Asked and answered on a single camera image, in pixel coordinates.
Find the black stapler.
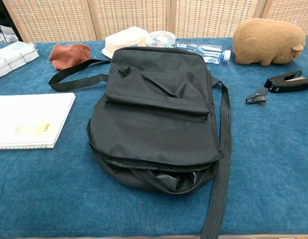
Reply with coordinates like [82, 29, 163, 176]
[263, 70, 308, 94]

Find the rust brown cloth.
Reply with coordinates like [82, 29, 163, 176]
[48, 44, 91, 71]

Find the black stand pole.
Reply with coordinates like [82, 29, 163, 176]
[0, 0, 23, 42]

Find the blue tablecloth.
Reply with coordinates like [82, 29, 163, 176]
[0, 34, 308, 237]

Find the round clear plastic container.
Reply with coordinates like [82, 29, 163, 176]
[145, 31, 176, 48]

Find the white tissue pack bundle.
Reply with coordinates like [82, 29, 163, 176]
[0, 41, 40, 81]

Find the black fabric bag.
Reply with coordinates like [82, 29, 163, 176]
[48, 46, 232, 239]

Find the white spiral notebook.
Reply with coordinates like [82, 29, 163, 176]
[0, 92, 76, 150]

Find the brown plush animal toy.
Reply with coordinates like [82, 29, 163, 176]
[232, 17, 307, 67]

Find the black staple remover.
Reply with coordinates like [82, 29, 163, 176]
[245, 86, 268, 107]

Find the clear plastic water bottle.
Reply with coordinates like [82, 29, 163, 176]
[174, 42, 231, 65]

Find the woven rattan folding screen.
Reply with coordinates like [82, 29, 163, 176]
[1, 0, 308, 42]

